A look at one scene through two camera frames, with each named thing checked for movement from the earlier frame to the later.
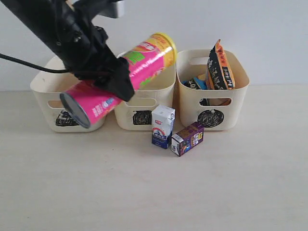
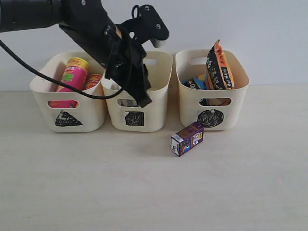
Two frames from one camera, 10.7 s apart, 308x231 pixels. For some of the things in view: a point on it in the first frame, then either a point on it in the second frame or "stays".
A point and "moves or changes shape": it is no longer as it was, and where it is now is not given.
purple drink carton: x=187 y=138 stays
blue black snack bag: x=196 y=83 stays
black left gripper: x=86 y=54 → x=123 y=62
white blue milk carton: x=162 y=123 → x=127 y=103
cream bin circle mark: x=214 y=109 stays
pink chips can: x=86 y=100 moves or changes shape
